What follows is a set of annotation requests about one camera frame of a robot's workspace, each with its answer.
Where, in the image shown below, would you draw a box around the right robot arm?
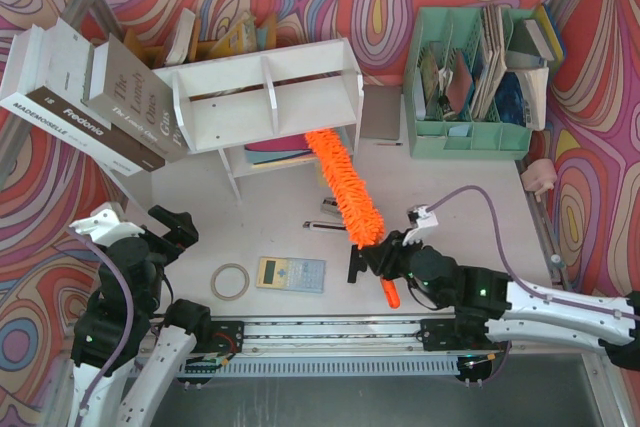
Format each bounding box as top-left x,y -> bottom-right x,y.
355,231 -> 639,371

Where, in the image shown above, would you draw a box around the books behind shelf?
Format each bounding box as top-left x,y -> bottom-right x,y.
124,11 -> 277,69

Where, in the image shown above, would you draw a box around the black clip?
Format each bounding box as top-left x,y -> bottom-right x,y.
347,245 -> 368,284

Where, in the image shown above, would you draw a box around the clear tape roll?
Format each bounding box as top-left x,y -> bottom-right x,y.
210,263 -> 250,302

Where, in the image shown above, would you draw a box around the mint green desk organizer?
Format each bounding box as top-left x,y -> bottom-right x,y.
403,4 -> 532,160

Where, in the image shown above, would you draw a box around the brown book Fredonia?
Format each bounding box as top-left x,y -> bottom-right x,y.
27,20 -> 165,175

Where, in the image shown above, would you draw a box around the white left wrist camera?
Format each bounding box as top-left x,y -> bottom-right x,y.
69,202 -> 144,247

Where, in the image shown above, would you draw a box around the black silver stapler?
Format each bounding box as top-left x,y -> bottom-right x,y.
321,197 -> 342,218

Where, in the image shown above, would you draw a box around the pink pig figurine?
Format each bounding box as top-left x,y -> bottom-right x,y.
521,158 -> 557,202

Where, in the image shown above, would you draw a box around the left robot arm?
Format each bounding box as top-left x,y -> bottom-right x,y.
68,202 -> 212,426

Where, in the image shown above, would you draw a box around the white book Mademoiselle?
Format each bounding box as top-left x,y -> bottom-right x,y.
1,20 -> 151,176

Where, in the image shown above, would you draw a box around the yellow sticky notes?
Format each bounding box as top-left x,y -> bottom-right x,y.
315,162 -> 328,188

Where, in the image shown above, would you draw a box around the orange microfiber duster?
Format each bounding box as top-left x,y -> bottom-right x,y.
304,129 -> 402,309

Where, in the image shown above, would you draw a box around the grey book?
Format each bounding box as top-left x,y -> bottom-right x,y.
87,35 -> 188,162

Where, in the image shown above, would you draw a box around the white side shelf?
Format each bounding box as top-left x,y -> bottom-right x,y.
98,162 -> 154,213

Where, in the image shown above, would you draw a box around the aluminium mounting rail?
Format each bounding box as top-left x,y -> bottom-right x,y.
59,316 -> 609,358

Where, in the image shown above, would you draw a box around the beige blue calculator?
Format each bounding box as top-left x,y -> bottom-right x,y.
256,257 -> 326,294

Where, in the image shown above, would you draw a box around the stack of coloured paper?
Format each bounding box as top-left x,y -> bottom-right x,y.
242,129 -> 329,169

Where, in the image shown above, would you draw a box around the white wooden bookshelf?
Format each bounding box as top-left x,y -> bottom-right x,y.
153,38 -> 364,190

